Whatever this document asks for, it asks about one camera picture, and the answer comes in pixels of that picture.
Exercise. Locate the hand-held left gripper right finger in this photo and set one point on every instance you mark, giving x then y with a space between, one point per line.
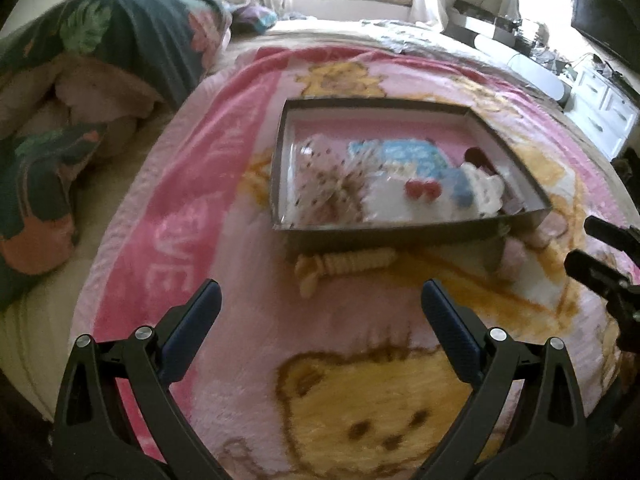
450 335

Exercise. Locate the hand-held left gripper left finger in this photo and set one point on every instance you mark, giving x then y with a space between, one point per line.
192 330

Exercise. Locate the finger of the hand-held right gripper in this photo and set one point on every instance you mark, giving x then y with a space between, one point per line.
612 235
595 270

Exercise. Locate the black shallow cardboard box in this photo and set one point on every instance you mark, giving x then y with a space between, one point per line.
350 240

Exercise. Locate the white sock with red dots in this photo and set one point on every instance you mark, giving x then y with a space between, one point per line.
395 205

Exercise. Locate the white hair claw clip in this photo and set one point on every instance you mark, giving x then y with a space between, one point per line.
475 185

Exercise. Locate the brown hair claw clip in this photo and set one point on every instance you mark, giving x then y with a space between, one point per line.
480 155

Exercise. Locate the white drawer cabinet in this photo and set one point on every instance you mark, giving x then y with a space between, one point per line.
605 105

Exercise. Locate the pink bear print blanket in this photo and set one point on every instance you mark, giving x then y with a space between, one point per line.
250 210

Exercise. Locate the white rounded furniture panel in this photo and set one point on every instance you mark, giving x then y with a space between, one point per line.
530 67

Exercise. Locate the black flat television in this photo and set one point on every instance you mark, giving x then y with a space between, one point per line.
605 20

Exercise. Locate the black and white box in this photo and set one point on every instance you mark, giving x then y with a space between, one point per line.
487 17

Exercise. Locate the dark floral duvet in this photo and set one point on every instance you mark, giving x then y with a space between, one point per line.
125 25

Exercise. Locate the purple and teal pillow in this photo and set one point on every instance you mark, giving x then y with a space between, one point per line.
255 17

